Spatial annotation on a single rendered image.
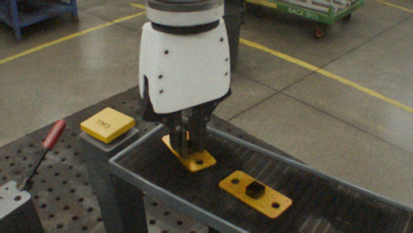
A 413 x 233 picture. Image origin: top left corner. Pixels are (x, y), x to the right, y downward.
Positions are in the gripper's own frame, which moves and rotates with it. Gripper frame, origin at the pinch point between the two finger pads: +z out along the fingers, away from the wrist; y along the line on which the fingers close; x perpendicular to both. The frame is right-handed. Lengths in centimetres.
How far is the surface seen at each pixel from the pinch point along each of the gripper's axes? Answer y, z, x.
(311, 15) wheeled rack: -262, 94, -236
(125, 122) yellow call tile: 4.6, 2.5, -10.6
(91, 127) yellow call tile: 9.6, 2.5, -11.9
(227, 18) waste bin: -141, 70, -204
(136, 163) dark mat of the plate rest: 6.9, 2.5, -1.1
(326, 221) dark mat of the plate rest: -6.7, 2.5, 19.1
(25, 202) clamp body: 22.7, 12.8, -12.8
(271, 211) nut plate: -2.3, 2.2, 14.6
